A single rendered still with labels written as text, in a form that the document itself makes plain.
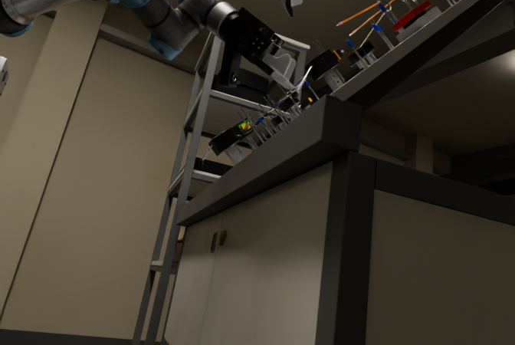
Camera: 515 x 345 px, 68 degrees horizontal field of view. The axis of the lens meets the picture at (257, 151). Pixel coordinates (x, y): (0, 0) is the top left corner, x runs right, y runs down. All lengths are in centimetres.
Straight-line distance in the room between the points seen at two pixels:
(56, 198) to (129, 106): 90
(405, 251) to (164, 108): 303
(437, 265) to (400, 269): 6
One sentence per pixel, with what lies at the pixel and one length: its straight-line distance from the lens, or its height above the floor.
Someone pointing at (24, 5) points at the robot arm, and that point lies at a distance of 144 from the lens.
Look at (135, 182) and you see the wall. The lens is 319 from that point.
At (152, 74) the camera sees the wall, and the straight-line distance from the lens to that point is 348.
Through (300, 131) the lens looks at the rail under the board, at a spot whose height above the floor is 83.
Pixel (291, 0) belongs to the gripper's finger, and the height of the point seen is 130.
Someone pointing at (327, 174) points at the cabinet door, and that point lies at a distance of 52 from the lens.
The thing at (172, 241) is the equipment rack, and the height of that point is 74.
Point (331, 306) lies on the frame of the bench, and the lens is 46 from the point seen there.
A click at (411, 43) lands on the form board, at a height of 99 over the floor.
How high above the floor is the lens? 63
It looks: 19 degrees up
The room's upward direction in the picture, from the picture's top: 9 degrees clockwise
